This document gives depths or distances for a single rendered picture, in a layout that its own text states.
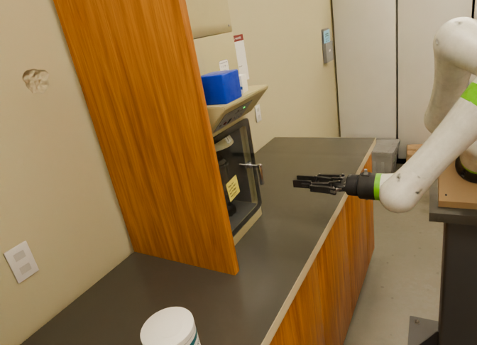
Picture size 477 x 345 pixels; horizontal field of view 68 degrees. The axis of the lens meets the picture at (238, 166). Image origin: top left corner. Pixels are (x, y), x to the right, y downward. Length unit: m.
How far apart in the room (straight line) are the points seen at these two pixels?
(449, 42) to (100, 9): 0.99
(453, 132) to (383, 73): 3.04
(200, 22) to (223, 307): 0.90
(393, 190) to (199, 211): 0.61
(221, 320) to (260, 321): 0.12
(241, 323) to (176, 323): 0.24
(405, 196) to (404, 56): 3.03
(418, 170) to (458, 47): 0.34
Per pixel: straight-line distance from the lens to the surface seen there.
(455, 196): 1.62
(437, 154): 1.10
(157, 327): 0.97
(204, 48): 1.23
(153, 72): 1.11
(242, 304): 1.17
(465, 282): 1.84
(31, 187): 1.31
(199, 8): 1.24
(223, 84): 1.11
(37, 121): 1.31
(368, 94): 4.17
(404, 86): 4.11
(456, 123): 1.10
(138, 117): 1.21
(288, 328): 1.31
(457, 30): 1.16
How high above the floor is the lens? 1.73
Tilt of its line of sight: 21 degrees down
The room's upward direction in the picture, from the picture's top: 10 degrees counter-clockwise
